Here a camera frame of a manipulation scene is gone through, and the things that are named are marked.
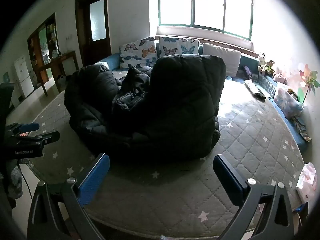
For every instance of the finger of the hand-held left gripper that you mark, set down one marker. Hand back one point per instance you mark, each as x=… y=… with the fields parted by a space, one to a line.
x=50 y=137
x=31 y=126

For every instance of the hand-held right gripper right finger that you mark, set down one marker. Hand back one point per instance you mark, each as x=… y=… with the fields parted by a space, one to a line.
x=228 y=177

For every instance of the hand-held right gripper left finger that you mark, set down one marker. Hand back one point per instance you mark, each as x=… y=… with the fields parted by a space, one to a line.
x=93 y=180

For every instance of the black puffer jacket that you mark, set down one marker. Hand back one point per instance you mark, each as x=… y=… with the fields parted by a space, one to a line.
x=180 y=100

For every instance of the grey quilted star mat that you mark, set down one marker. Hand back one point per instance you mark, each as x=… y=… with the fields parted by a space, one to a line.
x=250 y=135

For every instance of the white refrigerator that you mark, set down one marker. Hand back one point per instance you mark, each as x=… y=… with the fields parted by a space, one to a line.
x=22 y=77

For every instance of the wooden table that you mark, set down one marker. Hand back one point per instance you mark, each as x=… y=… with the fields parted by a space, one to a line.
x=62 y=56

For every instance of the wooden display cabinet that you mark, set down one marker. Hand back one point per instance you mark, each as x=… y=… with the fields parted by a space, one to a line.
x=33 y=47

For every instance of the white remote keyboard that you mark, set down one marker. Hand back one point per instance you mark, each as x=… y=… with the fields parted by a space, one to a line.
x=253 y=88

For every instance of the dark wooden door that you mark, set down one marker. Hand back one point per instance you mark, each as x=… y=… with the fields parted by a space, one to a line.
x=85 y=47

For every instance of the clear plastic toy bag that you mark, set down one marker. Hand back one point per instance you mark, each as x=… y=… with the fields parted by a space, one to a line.
x=287 y=101

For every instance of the blue sofa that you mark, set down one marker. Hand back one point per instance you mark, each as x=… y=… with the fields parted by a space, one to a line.
x=113 y=62

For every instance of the pink plush toy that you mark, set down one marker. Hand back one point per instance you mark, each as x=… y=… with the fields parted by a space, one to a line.
x=280 y=78

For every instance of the white pillow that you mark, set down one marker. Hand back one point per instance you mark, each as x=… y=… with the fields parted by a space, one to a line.
x=222 y=57

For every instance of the butterfly print pillow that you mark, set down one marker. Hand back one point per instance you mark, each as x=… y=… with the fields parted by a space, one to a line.
x=178 y=46
x=138 y=52

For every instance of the black and white plush toy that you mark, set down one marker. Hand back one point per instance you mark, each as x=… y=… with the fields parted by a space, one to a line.
x=261 y=58

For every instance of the colourful pinwheel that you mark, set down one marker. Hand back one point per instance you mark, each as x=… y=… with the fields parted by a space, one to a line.
x=308 y=80

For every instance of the green framed window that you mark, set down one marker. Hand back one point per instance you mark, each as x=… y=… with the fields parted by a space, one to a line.
x=207 y=5

